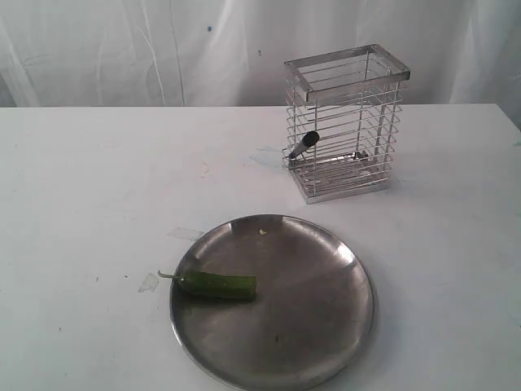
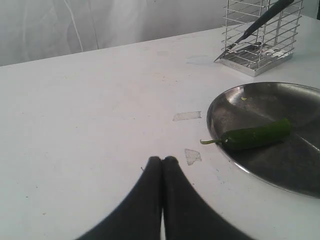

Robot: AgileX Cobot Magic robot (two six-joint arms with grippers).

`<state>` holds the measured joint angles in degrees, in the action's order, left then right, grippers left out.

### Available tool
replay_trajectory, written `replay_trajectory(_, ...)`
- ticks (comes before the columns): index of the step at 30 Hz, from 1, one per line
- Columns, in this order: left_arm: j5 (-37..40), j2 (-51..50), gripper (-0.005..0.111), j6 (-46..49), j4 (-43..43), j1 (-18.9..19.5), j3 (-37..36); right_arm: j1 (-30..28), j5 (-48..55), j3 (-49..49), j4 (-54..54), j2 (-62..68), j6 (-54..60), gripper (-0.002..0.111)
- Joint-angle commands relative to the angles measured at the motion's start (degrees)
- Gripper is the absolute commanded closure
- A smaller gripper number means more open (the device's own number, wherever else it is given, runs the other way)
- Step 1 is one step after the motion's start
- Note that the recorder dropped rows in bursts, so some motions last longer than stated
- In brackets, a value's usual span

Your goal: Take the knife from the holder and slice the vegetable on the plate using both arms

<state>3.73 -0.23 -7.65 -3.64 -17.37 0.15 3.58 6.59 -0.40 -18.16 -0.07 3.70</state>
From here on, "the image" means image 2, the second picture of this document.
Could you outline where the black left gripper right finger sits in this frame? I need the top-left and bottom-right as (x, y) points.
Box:
(162, 156), (251, 240)

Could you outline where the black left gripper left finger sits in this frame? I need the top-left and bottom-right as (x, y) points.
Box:
(79, 156), (163, 240)

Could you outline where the green chili pepper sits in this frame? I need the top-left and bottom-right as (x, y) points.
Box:
(200, 118), (292, 151)

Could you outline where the black knife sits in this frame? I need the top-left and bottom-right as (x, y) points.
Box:
(214, 0), (294, 62)

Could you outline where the clear tape piece near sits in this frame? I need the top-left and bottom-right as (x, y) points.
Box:
(184, 148), (202, 166)

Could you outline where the clear tape piece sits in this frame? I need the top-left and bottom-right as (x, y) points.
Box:
(184, 148), (202, 166)
(172, 111), (201, 122)

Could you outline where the clear tape piece far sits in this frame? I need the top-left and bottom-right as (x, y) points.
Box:
(172, 111), (201, 122)

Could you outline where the round stainless steel plate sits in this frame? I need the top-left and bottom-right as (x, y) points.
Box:
(206, 82), (320, 198)

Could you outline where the white backdrop curtain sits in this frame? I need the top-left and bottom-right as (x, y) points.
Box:
(0, 0), (320, 67)

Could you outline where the wire metal utensil holder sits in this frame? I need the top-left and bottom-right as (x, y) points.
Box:
(216, 0), (304, 77)

